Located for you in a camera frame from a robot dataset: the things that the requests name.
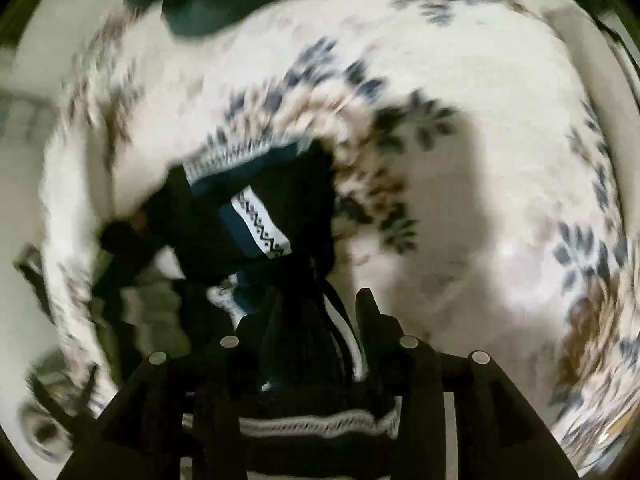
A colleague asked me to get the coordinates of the dark blurred object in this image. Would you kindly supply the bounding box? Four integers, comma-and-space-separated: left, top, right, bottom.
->
17, 352, 103, 463

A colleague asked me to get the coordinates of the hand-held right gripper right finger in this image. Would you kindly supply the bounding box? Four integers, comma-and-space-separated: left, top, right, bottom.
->
354, 288, 581, 480

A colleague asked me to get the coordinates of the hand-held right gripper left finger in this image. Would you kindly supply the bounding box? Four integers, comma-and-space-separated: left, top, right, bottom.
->
56, 317, 261, 480

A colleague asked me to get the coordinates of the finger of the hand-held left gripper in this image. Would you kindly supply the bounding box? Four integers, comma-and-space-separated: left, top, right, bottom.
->
97, 217, 173, 276

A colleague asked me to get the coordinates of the white floral bed sheet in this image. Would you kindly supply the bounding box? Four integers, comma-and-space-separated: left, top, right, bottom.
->
40, 0, 632, 477

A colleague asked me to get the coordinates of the black teal patterned garment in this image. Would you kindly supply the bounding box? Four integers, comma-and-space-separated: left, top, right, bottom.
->
145, 139, 401, 480

